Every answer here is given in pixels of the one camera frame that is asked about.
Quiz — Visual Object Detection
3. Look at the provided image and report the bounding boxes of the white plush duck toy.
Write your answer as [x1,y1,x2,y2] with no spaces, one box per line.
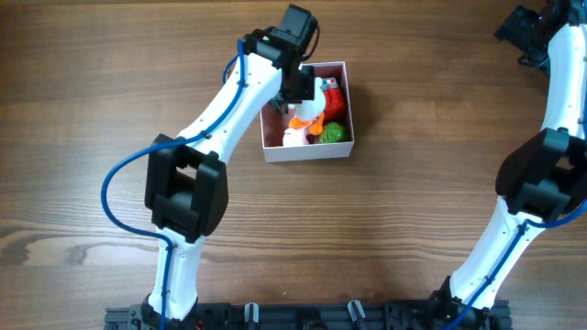
[288,77,327,136]

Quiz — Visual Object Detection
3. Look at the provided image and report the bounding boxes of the pink hat doll figure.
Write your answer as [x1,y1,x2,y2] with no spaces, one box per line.
[282,127,309,148]

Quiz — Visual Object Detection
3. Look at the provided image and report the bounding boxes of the red toy car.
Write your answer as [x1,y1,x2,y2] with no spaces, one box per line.
[321,77,346,121]

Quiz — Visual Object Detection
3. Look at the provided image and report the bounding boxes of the green patterned ball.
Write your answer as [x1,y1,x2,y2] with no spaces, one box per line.
[318,122,349,144]

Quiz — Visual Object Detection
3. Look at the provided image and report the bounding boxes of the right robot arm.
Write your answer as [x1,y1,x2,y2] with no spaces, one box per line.
[425,0,586,329]

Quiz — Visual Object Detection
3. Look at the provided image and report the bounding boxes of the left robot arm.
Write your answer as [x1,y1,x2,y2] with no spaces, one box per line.
[141,5,327,329]

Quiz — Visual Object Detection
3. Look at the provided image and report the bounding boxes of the white box pink interior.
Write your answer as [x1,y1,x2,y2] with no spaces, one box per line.
[260,61,355,163]

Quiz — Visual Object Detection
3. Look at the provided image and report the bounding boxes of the left blue cable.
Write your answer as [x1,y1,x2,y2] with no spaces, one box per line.
[100,38,247,330]

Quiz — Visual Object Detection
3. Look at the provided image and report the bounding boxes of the blue cable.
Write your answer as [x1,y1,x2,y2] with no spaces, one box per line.
[447,91,587,330]
[100,38,247,330]

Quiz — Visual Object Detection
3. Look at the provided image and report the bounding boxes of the right blue cable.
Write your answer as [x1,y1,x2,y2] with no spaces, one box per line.
[447,91,587,330]

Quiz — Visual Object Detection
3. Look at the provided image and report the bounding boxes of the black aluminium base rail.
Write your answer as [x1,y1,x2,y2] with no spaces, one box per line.
[104,300,514,330]

